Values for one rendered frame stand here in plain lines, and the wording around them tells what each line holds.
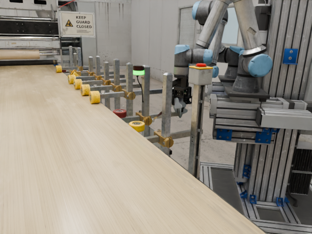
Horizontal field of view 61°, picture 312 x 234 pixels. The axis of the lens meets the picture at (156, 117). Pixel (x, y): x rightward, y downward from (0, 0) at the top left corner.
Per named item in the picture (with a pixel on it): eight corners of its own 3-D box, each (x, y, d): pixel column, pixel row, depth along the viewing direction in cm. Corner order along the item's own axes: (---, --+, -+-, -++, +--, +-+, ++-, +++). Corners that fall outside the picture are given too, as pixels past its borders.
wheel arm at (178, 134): (199, 133, 158) (199, 126, 157) (203, 135, 156) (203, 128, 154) (132, 146, 139) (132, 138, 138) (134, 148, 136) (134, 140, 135)
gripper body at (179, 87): (182, 100, 138) (184, 76, 135) (170, 97, 144) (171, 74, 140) (191, 97, 144) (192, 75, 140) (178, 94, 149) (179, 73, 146)
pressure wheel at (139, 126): (132, 139, 143) (132, 119, 139) (146, 141, 141) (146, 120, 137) (126, 145, 135) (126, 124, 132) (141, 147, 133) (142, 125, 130)
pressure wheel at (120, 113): (123, 125, 164) (123, 107, 161) (128, 129, 157) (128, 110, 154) (111, 127, 161) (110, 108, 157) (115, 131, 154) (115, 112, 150)
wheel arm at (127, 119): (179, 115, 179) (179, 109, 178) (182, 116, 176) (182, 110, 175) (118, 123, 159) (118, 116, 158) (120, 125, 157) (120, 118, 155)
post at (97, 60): (100, 107, 253) (98, 55, 238) (101, 107, 250) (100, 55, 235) (97, 107, 251) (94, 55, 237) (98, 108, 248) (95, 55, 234)
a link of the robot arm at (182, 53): (191, 45, 132) (174, 44, 133) (190, 67, 136) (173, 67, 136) (190, 44, 140) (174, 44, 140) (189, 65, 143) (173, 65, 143)
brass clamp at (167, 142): (162, 138, 151) (162, 129, 149) (174, 146, 139) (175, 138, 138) (152, 139, 148) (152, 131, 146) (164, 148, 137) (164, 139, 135)
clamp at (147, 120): (142, 118, 170) (142, 111, 169) (152, 125, 159) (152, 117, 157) (134, 120, 168) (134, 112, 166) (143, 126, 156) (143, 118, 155)
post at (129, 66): (131, 131, 189) (130, 62, 175) (133, 132, 186) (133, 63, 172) (126, 131, 188) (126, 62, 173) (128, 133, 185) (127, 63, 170)
